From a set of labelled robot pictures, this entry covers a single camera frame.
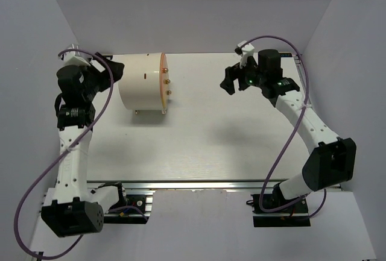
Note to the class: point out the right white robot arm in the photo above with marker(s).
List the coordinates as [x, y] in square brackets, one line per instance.
[331, 158]

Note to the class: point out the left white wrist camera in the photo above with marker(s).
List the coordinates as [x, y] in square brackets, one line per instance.
[75, 58]

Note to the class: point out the blue label sticker right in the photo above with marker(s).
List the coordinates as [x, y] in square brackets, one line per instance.
[286, 55]

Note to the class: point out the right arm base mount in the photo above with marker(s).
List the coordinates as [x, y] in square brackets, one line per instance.
[277, 212]

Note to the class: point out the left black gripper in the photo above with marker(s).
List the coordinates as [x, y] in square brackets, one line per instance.
[117, 70]

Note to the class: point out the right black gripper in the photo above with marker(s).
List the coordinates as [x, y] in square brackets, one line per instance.
[231, 73]

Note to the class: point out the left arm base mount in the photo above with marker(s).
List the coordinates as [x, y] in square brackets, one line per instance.
[133, 207]

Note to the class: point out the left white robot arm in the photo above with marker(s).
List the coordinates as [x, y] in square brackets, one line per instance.
[76, 210]

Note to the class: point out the cream round drawer organizer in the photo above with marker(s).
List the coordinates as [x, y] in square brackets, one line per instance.
[145, 84]

